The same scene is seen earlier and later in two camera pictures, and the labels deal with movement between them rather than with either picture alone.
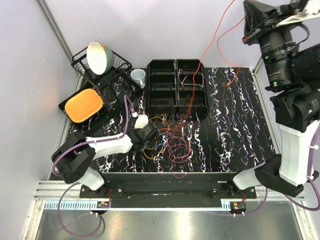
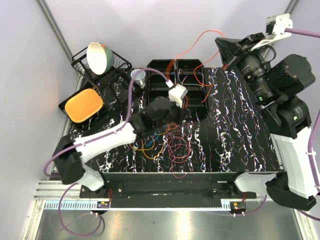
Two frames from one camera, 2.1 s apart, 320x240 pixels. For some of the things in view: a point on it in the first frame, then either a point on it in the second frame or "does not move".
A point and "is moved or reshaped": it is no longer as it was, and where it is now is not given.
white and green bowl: (100, 57) does not move
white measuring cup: (138, 76) does not move
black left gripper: (137, 129) to (182, 111)
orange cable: (207, 49) to (169, 67)
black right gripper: (255, 12) to (228, 48)
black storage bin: (161, 69) does not move
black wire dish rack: (120, 66) does not move
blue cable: (160, 134) is moved or reshaped
